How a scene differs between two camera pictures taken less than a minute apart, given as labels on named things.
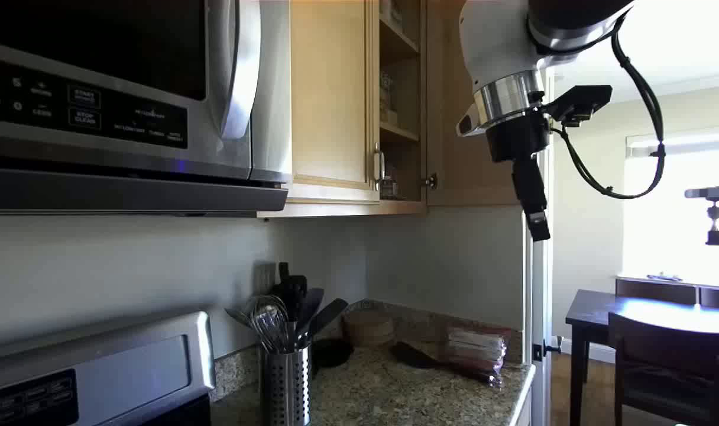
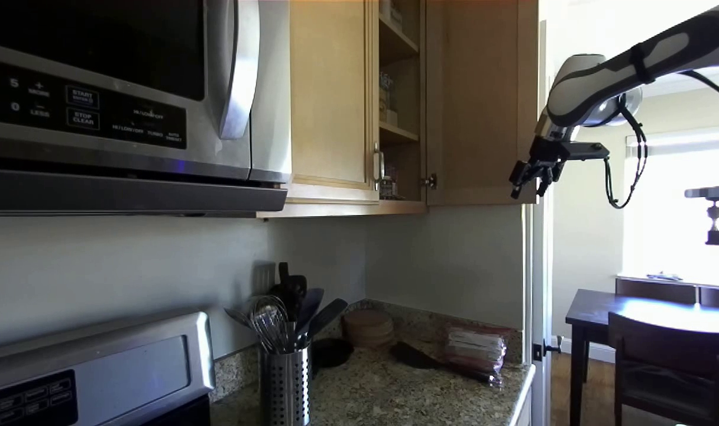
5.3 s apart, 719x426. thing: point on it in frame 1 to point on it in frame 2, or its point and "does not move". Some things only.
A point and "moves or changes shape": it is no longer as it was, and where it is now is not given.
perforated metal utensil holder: x=289 y=385 does not move
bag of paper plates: x=475 y=350 does not move
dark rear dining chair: x=656 y=290 does not move
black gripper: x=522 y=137 to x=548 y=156
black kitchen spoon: x=292 y=290 does not move
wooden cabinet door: x=461 y=171 moves or changes shape
